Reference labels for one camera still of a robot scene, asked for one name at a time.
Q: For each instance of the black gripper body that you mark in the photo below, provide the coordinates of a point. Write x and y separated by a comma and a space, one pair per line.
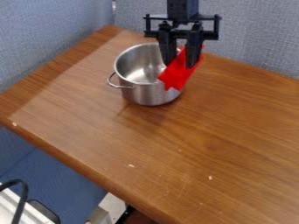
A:
183, 12

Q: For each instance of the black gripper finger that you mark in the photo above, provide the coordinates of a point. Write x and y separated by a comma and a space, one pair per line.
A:
194, 48
167, 44

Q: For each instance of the red star-shaped block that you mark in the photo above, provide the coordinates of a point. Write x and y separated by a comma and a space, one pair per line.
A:
176, 73

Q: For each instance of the stainless steel pot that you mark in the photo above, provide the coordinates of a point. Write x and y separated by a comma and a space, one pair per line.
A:
138, 66

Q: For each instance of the white box with black part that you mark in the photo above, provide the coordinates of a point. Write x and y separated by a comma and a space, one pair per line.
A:
35, 213

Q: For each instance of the white table leg bracket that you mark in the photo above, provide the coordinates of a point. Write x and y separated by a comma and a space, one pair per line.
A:
112, 211

